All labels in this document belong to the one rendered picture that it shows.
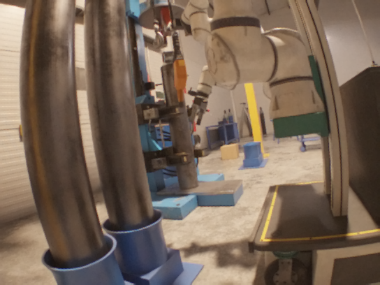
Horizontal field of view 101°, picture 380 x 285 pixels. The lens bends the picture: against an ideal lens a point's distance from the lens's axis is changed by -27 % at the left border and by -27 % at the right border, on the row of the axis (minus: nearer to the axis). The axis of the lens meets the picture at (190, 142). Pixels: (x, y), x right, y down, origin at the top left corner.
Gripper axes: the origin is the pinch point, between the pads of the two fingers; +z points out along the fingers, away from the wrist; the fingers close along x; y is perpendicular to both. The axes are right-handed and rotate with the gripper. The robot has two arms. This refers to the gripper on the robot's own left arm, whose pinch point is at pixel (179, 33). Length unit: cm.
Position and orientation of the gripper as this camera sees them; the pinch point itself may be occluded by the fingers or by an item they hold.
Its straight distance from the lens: 131.5
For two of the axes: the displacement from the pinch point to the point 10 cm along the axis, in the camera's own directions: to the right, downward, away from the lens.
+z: -3.2, 0.1, 9.5
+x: -9.4, 1.6, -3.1
